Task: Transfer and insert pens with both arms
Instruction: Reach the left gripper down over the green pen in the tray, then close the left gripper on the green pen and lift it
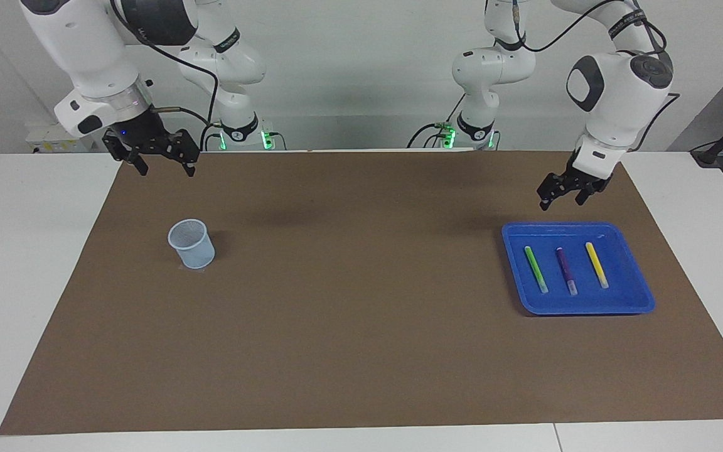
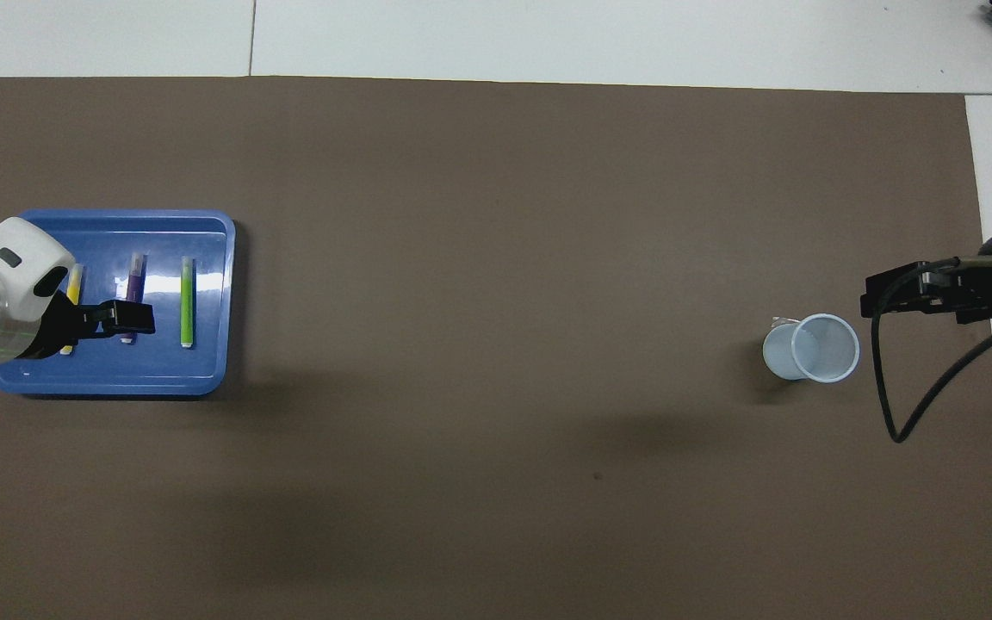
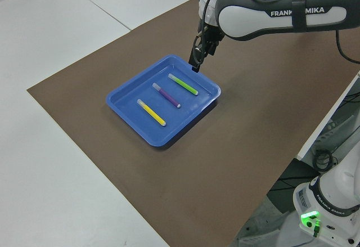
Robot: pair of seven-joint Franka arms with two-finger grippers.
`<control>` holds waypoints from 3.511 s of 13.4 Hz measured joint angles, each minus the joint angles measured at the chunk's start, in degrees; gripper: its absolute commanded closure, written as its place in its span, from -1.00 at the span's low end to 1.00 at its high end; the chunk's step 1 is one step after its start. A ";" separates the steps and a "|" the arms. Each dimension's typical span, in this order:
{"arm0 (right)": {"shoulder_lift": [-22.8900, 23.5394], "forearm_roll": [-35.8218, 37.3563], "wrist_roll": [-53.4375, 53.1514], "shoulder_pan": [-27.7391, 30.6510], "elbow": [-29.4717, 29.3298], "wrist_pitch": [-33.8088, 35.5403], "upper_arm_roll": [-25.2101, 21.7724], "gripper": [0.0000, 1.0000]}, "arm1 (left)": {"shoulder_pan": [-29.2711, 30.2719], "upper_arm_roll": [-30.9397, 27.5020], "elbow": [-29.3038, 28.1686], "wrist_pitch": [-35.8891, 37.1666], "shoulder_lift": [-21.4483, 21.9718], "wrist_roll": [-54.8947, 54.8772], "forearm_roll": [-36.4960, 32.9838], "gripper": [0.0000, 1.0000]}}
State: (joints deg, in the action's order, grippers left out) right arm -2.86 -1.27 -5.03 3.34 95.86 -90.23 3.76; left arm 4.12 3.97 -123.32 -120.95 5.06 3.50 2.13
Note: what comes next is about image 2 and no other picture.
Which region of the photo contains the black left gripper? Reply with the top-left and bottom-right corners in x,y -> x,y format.
31,291 -> 157,359

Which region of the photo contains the green highlighter pen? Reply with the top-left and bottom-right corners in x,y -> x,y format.
180,257 -> 195,349

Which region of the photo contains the yellow highlighter pen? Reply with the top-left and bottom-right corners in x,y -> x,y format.
59,263 -> 84,356

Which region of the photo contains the purple highlighter pen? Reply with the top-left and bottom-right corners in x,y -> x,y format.
121,253 -> 147,345

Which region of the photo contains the translucent plastic cup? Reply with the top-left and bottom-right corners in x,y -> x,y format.
761,313 -> 861,384

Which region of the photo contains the blue plastic tray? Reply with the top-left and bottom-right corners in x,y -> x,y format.
0,209 -> 237,397

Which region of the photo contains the large brown table mat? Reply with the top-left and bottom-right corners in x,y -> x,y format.
0,76 -> 992,620

